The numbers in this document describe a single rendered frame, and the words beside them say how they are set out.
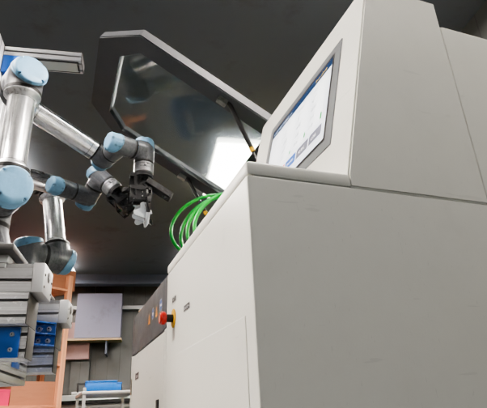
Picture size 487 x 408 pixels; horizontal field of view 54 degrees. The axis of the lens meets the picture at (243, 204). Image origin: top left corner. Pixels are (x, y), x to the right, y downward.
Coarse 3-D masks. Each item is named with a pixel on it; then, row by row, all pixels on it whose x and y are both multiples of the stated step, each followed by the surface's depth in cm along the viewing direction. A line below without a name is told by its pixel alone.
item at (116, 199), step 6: (114, 186) 198; (120, 186) 199; (114, 192) 198; (120, 192) 198; (108, 198) 197; (114, 198) 196; (120, 198) 194; (126, 198) 195; (114, 204) 196; (120, 204) 194; (126, 204) 194; (120, 210) 199; (126, 210) 194; (132, 210) 198; (126, 216) 198
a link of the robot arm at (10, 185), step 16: (16, 64) 155; (32, 64) 159; (16, 80) 155; (32, 80) 156; (16, 96) 155; (32, 96) 158; (16, 112) 152; (32, 112) 157; (16, 128) 150; (0, 144) 149; (16, 144) 148; (0, 160) 144; (16, 160) 146; (0, 176) 139; (16, 176) 142; (0, 192) 139; (16, 192) 141; (0, 208) 143; (16, 208) 146
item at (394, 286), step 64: (384, 0) 124; (320, 64) 138; (384, 64) 114; (448, 64) 123; (384, 128) 105; (448, 128) 113; (256, 192) 87; (320, 192) 92; (384, 192) 98; (448, 192) 104; (192, 256) 120; (256, 256) 82; (320, 256) 86; (384, 256) 91; (448, 256) 97; (192, 320) 114; (256, 320) 77; (320, 320) 81; (384, 320) 86; (448, 320) 91; (192, 384) 108; (256, 384) 74; (320, 384) 77; (384, 384) 81; (448, 384) 85
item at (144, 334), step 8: (160, 288) 155; (152, 296) 168; (160, 296) 154; (152, 304) 167; (144, 312) 181; (136, 320) 199; (144, 320) 180; (152, 320) 164; (136, 328) 197; (144, 328) 178; (152, 328) 162; (160, 328) 149; (136, 336) 194; (144, 336) 176; (152, 336) 161; (136, 344) 192; (144, 344) 174; (136, 352) 191
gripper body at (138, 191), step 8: (136, 176) 180; (144, 176) 182; (152, 176) 183; (136, 184) 179; (144, 184) 180; (128, 192) 182; (136, 192) 176; (144, 192) 178; (128, 200) 181; (136, 200) 178; (144, 200) 178
